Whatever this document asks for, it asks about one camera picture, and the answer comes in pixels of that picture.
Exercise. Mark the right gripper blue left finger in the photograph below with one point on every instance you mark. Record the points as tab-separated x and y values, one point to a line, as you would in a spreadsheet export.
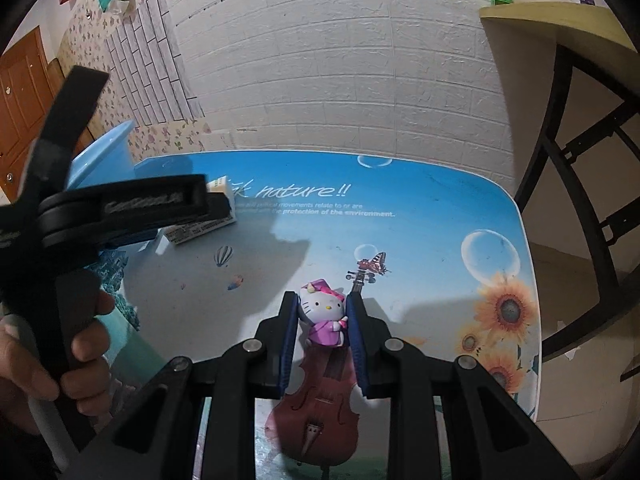
290	304

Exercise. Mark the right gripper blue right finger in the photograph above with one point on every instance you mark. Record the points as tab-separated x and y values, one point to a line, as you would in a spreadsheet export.
357	324

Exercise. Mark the hello kitty figurine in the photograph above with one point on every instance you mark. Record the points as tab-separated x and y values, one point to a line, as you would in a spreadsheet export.
322	310

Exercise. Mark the left hand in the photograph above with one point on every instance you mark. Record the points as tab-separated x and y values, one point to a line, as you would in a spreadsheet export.
23	377

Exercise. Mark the blue plastic basin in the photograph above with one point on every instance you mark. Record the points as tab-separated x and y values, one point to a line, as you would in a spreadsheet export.
102	154

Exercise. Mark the small printed folding table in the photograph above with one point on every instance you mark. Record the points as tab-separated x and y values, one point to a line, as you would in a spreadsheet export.
439	254

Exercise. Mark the white yellow carton box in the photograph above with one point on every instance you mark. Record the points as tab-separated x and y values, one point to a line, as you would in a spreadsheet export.
221	212

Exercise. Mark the wooden door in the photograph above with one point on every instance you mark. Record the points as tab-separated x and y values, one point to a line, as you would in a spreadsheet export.
29	84

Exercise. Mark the yellow top folding table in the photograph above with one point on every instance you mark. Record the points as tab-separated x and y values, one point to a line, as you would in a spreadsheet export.
570	77

